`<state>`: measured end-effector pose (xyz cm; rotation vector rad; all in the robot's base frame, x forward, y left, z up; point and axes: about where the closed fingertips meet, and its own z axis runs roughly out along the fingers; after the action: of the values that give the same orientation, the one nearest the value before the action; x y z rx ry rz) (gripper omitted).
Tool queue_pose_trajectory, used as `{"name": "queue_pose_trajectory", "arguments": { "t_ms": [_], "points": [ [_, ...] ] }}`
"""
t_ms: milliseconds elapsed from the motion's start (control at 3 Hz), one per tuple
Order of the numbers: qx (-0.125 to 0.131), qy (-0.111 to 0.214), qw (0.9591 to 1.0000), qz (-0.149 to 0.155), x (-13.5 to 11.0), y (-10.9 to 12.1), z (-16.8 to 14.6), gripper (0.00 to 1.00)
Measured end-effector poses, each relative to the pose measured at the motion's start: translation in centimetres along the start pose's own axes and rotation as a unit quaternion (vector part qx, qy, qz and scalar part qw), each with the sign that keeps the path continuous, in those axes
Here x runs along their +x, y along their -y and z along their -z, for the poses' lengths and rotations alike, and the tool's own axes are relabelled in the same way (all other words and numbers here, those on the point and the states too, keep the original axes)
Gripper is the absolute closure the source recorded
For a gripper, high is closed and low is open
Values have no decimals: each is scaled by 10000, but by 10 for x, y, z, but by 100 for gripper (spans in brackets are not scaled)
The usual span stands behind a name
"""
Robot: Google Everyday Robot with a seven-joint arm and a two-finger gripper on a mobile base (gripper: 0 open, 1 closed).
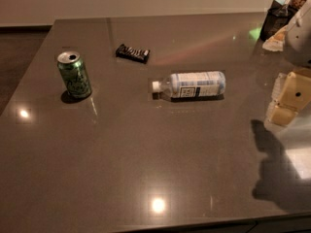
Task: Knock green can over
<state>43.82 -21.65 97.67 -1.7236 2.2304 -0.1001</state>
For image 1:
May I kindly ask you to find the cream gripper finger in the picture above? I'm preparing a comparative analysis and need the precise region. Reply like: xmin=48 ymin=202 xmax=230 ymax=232
xmin=266 ymin=70 xmax=311 ymax=126

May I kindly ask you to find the green soda can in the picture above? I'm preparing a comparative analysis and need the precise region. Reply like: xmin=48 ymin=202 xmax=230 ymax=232
xmin=57 ymin=51 xmax=92 ymax=99

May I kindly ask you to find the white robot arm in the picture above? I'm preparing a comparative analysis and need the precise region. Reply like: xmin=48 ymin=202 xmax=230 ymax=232
xmin=266 ymin=0 xmax=311 ymax=126

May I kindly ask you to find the crumpled white snack bag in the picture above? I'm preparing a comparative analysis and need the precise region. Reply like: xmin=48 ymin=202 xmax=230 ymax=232
xmin=262 ymin=26 xmax=287 ymax=51

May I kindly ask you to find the black basket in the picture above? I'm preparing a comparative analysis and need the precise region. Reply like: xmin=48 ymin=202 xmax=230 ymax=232
xmin=259 ymin=0 xmax=297 ymax=41

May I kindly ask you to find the clear plastic water bottle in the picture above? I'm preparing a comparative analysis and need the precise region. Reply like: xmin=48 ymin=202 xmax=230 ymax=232
xmin=152 ymin=71 xmax=225 ymax=98

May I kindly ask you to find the dark candy bar wrapper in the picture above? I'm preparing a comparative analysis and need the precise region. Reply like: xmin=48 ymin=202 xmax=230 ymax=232
xmin=116 ymin=44 xmax=150 ymax=64

